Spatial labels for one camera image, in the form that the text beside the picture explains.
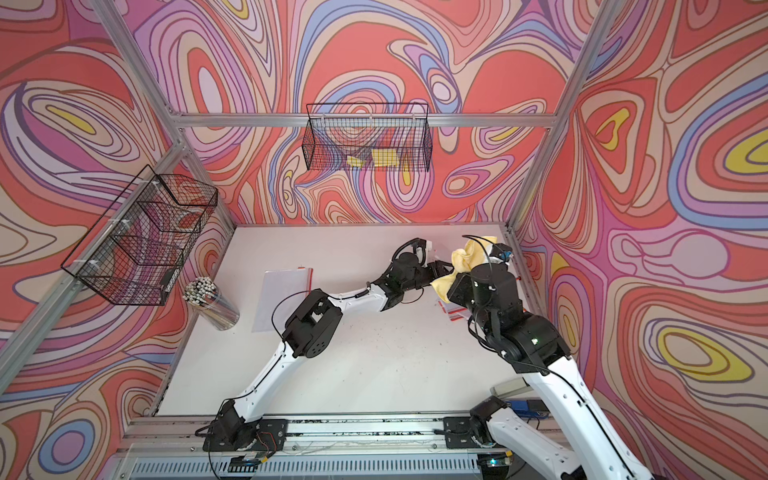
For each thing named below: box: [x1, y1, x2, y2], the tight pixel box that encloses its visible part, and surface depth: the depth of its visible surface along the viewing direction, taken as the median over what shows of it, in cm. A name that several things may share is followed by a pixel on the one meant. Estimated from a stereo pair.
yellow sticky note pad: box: [371, 148, 398, 166], surface depth 92 cm
